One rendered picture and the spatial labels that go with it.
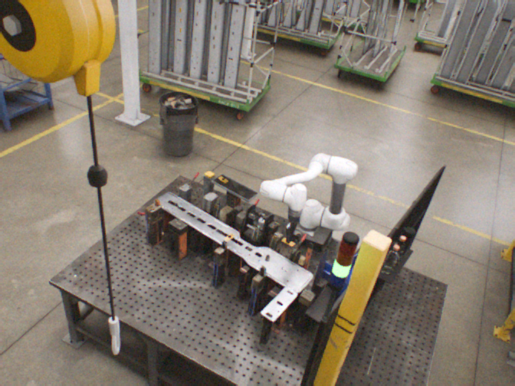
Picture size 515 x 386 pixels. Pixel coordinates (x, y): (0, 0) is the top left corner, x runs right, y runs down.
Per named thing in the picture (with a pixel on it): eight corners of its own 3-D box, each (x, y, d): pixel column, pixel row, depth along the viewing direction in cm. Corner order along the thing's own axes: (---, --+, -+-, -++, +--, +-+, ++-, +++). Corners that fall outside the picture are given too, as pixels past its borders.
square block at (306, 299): (290, 329, 311) (300, 295, 290) (296, 322, 316) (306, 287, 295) (300, 336, 308) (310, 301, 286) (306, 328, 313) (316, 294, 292)
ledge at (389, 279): (365, 277, 264) (372, 255, 254) (388, 245, 289) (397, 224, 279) (388, 290, 258) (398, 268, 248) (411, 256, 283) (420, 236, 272)
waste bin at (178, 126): (150, 152, 596) (149, 100, 553) (174, 135, 636) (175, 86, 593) (182, 164, 581) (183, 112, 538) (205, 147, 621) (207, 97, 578)
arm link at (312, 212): (302, 214, 387) (305, 193, 374) (323, 220, 382) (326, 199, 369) (296, 226, 375) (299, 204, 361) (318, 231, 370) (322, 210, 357)
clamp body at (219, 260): (208, 284, 335) (210, 250, 315) (218, 275, 344) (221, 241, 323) (217, 290, 331) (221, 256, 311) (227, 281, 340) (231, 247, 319)
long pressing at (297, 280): (149, 204, 356) (149, 201, 355) (169, 191, 372) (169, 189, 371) (297, 295, 298) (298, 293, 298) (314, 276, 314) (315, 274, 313)
